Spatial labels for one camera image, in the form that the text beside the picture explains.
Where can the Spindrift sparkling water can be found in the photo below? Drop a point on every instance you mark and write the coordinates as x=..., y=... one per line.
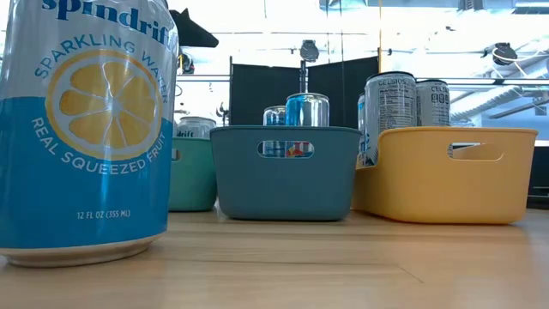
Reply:
x=195, y=126
x=86, y=171

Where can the green plastic bin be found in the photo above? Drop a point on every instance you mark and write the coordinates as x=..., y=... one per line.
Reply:
x=193, y=180

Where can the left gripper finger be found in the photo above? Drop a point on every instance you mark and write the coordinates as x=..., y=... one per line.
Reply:
x=191, y=34

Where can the round black device on pole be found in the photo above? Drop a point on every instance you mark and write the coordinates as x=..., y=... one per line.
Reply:
x=309, y=50

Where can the black-top Celsius can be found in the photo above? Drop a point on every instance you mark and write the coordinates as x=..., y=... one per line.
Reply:
x=390, y=103
x=433, y=103
x=361, y=129

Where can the dark teal plastic bin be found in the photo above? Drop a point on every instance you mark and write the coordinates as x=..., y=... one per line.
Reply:
x=283, y=189

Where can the black folding partition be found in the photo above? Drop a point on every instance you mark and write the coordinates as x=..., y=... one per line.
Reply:
x=257, y=94

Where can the small black yellow device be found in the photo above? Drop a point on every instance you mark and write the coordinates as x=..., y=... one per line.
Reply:
x=185, y=63

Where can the yellow plastic bin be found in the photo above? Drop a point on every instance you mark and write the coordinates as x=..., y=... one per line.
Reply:
x=429, y=189

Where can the blue-tab Red Bull can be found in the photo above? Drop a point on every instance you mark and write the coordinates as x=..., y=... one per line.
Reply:
x=308, y=109
x=274, y=116

